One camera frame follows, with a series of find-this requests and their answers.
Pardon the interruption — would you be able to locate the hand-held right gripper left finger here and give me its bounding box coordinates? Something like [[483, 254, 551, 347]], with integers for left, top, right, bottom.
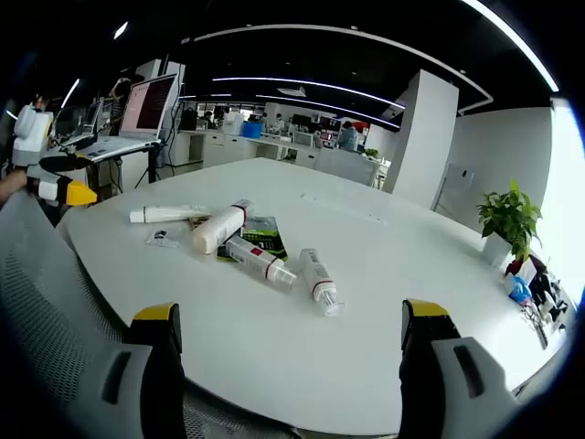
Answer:
[[75, 302, 186, 439]]

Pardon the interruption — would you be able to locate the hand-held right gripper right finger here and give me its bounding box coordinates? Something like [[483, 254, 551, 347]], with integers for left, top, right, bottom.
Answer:
[[399, 298, 522, 439]]

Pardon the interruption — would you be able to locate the white slim skincare tube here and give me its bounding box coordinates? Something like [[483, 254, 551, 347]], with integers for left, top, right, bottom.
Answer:
[[129, 204, 212, 224]]

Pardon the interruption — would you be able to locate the small clear skincare sachet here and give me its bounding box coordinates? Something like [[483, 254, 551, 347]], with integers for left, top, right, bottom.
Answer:
[[145, 228, 182, 249]]

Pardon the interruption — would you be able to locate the white skincare bottle red collar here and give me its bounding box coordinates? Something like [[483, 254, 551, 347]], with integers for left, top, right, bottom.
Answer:
[[190, 198, 255, 255]]

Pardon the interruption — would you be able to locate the white skincare tube red label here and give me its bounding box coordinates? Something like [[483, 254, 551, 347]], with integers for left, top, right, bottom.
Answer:
[[225, 235, 298, 286]]

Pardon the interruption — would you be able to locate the small white skincare bottle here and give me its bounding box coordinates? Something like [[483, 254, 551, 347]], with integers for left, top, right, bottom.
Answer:
[[299, 248, 343, 317]]

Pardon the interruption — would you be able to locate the green black skincare sachet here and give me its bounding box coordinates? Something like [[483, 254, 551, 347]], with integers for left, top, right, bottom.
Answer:
[[216, 216, 290, 262]]

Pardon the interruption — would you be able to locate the person's left hand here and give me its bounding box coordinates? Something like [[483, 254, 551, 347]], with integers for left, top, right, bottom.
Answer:
[[0, 170, 29, 205]]

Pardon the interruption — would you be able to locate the open laptop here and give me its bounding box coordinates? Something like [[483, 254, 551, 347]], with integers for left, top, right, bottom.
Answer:
[[63, 74, 179, 161]]

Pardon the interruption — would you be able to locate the grey mesh office chair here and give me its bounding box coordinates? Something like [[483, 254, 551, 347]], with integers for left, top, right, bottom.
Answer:
[[0, 187, 293, 439]]

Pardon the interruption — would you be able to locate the blue plastic packet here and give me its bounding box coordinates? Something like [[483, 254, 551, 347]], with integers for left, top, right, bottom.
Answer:
[[506, 273, 534, 303]]

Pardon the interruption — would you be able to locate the pile of dark small items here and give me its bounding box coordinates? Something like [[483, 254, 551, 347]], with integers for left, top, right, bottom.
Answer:
[[525, 255, 572, 351]]

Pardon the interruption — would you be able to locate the white cabinet counter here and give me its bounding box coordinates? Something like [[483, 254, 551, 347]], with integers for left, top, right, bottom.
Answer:
[[177, 129, 321, 168]]

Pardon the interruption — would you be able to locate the potted green plant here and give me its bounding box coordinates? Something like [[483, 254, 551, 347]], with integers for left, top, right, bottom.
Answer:
[[476, 179, 545, 269]]

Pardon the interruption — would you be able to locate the white leaning panel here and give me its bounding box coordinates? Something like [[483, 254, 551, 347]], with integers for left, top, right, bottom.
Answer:
[[431, 163, 475, 216]]

